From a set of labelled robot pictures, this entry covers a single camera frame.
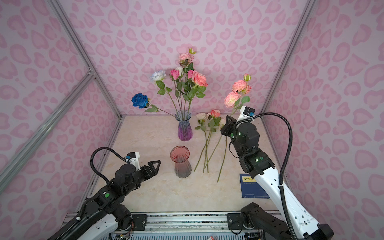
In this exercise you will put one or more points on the dark blue flower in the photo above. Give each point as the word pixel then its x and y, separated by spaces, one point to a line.
pixel 142 101

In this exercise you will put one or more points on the hot pink rose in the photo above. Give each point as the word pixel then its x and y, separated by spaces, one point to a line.
pixel 190 74

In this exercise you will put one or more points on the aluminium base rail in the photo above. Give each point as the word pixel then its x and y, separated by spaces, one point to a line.
pixel 94 225

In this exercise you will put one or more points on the small pink rose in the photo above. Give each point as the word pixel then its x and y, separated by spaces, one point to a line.
pixel 239 94

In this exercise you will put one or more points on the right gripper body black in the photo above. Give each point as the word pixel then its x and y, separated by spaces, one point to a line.
pixel 230 130

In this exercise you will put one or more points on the pale peach rose spray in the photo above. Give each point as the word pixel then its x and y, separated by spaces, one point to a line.
pixel 222 123

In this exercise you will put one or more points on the blue booklet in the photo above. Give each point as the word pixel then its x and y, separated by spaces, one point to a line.
pixel 251 189

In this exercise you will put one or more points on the cream rose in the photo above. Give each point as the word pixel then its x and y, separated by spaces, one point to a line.
pixel 203 120

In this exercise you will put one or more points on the red grey glass vase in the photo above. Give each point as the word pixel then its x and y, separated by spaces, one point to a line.
pixel 180 156

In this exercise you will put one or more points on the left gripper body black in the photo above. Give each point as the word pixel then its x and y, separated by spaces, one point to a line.
pixel 143 174

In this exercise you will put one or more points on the purple blue glass vase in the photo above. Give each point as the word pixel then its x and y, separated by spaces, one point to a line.
pixel 185 132

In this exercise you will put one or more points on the magenta pink rose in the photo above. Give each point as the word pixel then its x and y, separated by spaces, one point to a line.
pixel 175 76

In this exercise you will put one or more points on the pink white rose with bud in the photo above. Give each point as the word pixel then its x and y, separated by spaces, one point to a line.
pixel 186 61

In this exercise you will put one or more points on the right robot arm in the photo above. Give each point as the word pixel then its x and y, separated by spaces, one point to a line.
pixel 270 180

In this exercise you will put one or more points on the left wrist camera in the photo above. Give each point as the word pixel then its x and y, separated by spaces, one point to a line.
pixel 133 159

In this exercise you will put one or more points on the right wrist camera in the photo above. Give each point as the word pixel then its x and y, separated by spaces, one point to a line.
pixel 246 113

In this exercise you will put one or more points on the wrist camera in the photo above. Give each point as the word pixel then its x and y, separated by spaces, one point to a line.
pixel 133 159
pixel 246 113

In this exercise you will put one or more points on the coral pink rose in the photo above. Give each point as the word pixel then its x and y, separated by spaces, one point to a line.
pixel 214 125

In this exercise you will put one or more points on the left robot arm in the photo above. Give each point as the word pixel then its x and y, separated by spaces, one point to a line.
pixel 109 201

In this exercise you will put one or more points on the pale blue white rose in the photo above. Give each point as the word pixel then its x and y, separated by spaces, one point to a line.
pixel 158 78

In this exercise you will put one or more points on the large salmon pink rose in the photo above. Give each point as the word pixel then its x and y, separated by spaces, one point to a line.
pixel 195 88

